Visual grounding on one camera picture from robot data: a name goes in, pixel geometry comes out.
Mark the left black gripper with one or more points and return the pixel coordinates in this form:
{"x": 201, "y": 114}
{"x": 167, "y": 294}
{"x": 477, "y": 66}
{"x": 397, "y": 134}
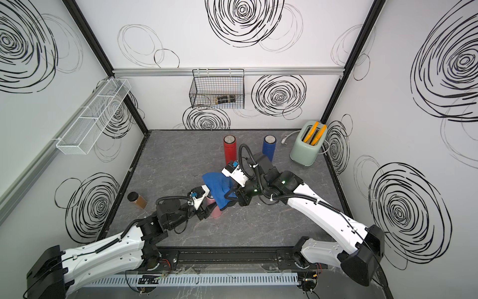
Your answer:
{"x": 203, "y": 211}

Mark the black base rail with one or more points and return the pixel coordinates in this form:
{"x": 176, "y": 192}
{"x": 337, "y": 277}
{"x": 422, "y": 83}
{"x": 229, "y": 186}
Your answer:
{"x": 282, "y": 257}

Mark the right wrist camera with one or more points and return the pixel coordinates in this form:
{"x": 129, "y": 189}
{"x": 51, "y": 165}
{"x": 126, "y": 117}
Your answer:
{"x": 233, "y": 170}

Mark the red thermos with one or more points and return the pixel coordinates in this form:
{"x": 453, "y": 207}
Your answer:
{"x": 230, "y": 148}

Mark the object in wire basket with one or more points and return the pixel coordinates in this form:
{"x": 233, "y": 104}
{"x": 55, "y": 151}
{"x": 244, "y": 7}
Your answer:
{"x": 222, "y": 99}

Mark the blue thermos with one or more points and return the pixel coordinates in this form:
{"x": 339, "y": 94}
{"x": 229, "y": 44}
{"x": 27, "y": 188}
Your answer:
{"x": 269, "y": 146}

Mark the black wire basket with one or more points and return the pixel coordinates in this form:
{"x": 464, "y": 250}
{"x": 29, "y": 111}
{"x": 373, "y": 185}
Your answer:
{"x": 207, "y": 84}

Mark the small brown jar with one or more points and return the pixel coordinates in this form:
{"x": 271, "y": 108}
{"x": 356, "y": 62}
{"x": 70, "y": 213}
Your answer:
{"x": 137, "y": 199}

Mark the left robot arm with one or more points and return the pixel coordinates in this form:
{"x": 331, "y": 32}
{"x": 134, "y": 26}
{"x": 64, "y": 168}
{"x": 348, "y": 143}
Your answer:
{"x": 57, "y": 273}

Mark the blue cloth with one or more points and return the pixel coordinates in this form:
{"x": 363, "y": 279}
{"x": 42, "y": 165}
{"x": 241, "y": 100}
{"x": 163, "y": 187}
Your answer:
{"x": 219, "y": 186}

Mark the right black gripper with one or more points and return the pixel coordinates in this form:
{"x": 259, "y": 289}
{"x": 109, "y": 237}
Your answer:
{"x": 241, "y": 196}

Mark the white slotted cable duct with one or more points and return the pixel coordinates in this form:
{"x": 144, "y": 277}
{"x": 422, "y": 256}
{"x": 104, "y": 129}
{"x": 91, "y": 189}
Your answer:
{"x": 197, "y": 280}

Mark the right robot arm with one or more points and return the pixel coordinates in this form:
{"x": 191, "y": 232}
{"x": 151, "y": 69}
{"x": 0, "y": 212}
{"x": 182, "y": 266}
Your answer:
{"x": 356, "y": 248}

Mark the pink thermos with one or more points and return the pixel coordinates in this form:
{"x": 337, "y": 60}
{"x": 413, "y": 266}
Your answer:
{"x": 216, "y": 212}

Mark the mint green toaster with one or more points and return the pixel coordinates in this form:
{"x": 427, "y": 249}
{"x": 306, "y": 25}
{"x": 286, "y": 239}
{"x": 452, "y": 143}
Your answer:
{"x": 308, "y": 143}

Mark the white mesh shelf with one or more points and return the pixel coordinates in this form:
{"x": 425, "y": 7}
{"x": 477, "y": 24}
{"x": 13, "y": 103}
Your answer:
{"x": 104, "y": 114}

